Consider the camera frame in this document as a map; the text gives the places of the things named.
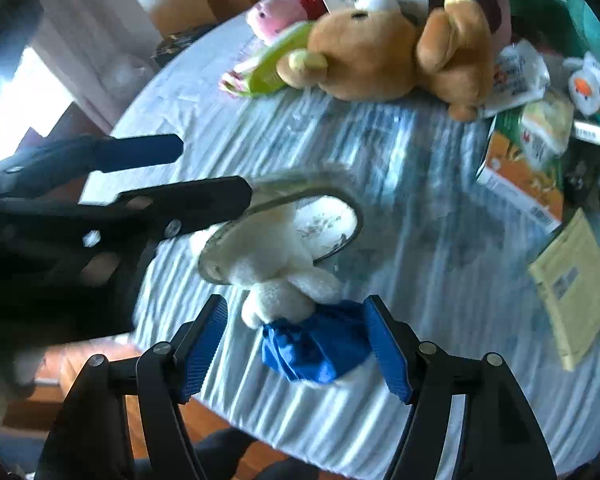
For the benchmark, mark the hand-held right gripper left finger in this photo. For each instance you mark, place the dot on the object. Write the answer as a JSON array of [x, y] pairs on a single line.
[[205, 350]]

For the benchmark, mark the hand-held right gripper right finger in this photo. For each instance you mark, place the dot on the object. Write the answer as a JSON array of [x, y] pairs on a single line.
[[387, 350]]

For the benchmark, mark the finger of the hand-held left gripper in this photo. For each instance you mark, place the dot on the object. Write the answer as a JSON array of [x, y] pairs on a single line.
[[205, 200], [140, 152]]

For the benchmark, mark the white plush toy blue pants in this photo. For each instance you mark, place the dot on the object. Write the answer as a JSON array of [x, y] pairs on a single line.
[[275, 260]]

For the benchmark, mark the clear plastic bag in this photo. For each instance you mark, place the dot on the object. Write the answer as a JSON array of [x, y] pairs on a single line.
[[350, 212]]

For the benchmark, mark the white translucent bag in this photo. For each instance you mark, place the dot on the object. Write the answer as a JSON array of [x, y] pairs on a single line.
[[127, 72]]

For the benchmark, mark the dark patterned bag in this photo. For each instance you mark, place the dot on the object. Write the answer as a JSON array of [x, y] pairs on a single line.
[[180, 45]]

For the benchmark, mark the green booklet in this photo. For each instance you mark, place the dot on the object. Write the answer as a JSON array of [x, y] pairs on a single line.
[[265, 72]]

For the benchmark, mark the small pink pig plush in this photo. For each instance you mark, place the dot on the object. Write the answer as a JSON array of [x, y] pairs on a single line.
[[270, 17]]

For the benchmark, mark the pale yellow envelope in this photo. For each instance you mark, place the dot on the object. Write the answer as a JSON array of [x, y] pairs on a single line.
[[575, 285]]

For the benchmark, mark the orange green carton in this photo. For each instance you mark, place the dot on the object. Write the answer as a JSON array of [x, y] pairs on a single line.
[[515, 180]]

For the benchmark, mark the brown bear plush toy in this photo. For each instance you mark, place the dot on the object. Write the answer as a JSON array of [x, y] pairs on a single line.
[[370, 55]]

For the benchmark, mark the toy vehicle with black wheel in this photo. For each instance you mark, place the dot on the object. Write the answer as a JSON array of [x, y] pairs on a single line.
[[585, 180]]

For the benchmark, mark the green yellow snack packet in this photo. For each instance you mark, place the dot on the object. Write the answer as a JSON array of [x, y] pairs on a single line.
[[547, 125]]

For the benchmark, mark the white snack packet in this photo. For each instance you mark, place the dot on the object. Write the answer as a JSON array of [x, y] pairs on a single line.
[[517, 75]]

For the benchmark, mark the white orange plush toy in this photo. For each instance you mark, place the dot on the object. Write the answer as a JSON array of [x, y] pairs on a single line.
[[587, 85]]

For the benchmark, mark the teal plush toy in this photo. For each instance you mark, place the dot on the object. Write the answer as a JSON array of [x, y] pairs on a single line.
[[590, 20]]

